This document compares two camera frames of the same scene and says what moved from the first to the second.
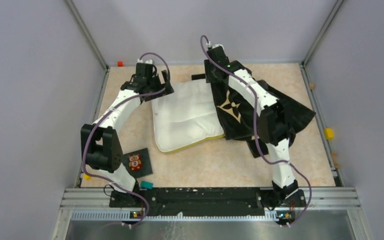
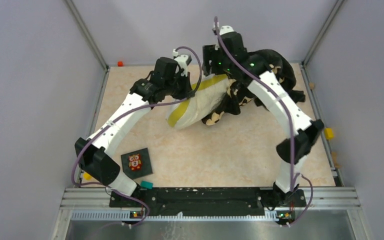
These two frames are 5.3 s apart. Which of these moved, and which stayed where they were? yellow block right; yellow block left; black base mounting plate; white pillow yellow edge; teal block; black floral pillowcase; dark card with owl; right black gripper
Moved: black floral pillowcase; right black gripper; white pillow yellow edge
Stayed: teal block; dark card with owl; black base mounting plate; yellow block right; yellow block left
